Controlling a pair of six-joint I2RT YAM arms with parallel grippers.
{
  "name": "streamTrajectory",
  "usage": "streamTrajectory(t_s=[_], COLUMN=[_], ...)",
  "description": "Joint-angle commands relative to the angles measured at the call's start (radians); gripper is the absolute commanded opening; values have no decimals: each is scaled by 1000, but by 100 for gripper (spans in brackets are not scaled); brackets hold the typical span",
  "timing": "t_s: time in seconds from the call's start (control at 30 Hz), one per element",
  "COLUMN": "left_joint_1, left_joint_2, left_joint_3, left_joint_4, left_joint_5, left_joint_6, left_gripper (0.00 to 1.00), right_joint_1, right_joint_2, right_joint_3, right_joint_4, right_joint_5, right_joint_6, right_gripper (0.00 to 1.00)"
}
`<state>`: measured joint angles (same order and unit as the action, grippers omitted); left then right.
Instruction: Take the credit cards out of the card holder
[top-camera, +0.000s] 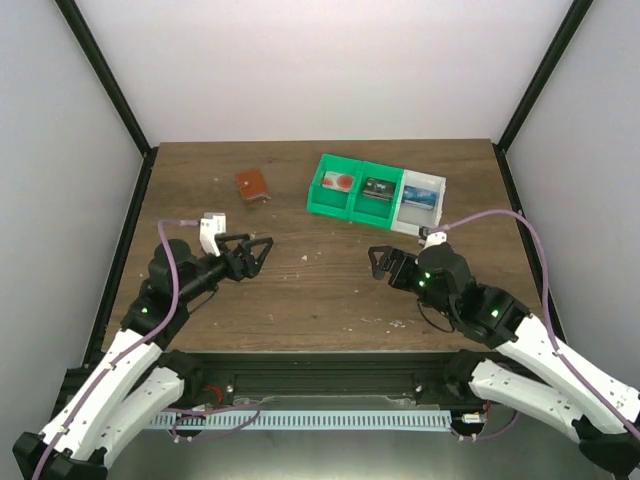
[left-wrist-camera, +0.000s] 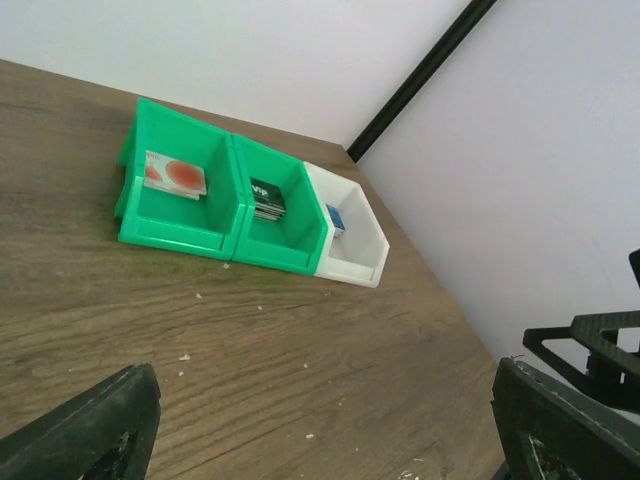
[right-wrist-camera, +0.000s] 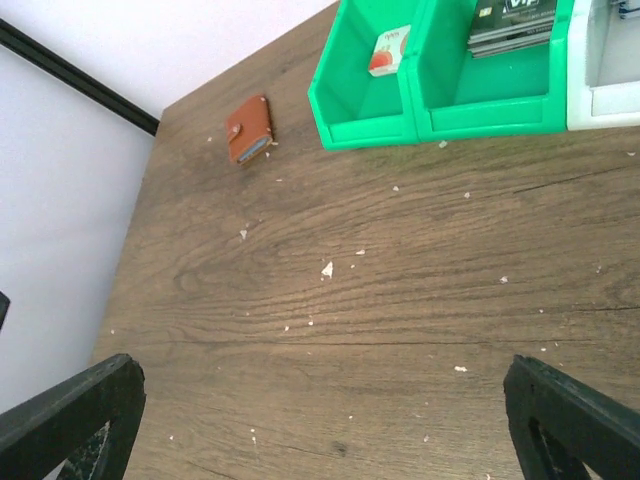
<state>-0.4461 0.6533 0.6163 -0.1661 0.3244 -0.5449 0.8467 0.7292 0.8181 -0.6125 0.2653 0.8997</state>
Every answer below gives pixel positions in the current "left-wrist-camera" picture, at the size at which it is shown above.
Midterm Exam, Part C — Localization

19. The black VIP card stack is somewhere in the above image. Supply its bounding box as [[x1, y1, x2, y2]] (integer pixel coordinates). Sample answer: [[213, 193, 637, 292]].
[[250, 178, 287, 222]]

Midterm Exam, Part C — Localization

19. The blue card stack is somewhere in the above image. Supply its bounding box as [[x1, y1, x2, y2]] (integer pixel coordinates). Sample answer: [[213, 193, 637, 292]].
[[326, 204, 346, 238]]

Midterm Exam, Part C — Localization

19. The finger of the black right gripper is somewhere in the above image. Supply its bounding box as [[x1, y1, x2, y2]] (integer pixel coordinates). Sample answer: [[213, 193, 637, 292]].
[[523, 310, 639, 414]]

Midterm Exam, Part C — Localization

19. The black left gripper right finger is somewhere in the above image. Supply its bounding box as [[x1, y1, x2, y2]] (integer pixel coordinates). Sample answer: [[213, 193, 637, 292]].
[[491, 358, 639, 479]]

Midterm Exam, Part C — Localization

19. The black right back frame post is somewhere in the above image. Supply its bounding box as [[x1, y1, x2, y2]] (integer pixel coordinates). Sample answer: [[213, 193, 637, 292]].
[[347, 0, 497, 163]]

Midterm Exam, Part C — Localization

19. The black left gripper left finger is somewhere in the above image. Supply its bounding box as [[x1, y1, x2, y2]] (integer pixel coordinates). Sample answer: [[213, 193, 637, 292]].
[[1, 364, 161, 479]]

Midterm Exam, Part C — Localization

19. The red white card stack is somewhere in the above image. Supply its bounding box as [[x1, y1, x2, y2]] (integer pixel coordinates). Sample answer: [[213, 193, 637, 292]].
[[144, 150, 207, 200]]

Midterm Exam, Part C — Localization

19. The middle green plastic bin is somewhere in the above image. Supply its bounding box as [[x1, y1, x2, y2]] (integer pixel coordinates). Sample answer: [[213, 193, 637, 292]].
[[232, 134, 328, 275]]

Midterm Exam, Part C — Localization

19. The green plastic bin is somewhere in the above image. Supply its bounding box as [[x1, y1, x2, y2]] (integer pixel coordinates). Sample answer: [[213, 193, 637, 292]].
[[114, 98, 247, 260], [232, 134, 328, 275]]

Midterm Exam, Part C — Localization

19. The white plastic bin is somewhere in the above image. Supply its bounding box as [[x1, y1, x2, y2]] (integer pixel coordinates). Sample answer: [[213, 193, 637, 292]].
[[304, 162, 389, 288]]

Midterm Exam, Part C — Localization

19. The left green plastic bin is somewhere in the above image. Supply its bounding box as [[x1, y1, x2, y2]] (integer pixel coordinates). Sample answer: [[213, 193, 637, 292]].
[[114, 98, 247, 260]]

